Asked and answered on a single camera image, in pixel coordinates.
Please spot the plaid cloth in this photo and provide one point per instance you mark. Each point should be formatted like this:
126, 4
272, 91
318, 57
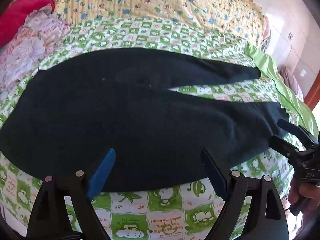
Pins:
265, 42

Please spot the pink floral cloth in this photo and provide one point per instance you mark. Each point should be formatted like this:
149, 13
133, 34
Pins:
27, 52

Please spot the plain light green cloth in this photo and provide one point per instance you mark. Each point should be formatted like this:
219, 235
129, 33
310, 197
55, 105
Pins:
282, 80

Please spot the pale pink quilted cloth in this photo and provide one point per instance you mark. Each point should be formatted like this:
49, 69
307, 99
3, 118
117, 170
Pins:
291, 83

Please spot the person's right hand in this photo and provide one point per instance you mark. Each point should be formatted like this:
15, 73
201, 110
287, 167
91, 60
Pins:
311, 195

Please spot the wall socket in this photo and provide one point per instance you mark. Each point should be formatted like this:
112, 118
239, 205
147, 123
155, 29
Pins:
290, 35

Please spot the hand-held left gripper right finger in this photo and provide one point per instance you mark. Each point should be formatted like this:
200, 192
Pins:
214, 173

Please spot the green checked cartoon blanket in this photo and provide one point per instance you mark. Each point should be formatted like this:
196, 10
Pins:
160, 212

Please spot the yellow quilt with animal print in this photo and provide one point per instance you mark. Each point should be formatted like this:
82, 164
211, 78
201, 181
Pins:
155, 0

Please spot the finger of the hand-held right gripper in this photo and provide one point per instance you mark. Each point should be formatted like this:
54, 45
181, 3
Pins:
281, 143
291, 128

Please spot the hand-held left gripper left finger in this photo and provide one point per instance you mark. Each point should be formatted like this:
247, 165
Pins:
103, 171

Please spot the red cloth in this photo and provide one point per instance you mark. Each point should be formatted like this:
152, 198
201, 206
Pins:
22, 12

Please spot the black pants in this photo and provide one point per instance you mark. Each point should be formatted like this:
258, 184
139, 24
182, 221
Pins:
130, 120

